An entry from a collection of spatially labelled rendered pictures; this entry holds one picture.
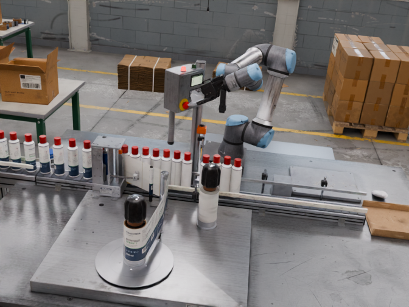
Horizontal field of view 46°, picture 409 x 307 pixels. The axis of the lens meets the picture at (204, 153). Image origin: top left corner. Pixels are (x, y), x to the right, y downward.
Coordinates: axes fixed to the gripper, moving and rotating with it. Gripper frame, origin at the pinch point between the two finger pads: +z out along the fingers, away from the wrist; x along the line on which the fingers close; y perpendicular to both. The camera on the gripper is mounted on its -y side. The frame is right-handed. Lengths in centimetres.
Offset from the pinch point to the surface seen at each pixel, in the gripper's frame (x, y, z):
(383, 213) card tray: -7, -94, -62
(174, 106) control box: -0.6, 2.6, 7.5
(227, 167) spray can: 1.7, -35.2, -2.3
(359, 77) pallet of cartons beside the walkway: -309, -128, -94
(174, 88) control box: -0.8, 10.4, 3.4
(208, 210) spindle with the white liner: 31.8, -37.5, 5.9
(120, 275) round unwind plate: 69, -31, 36
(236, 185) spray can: 2.8, -45.2, -2.6
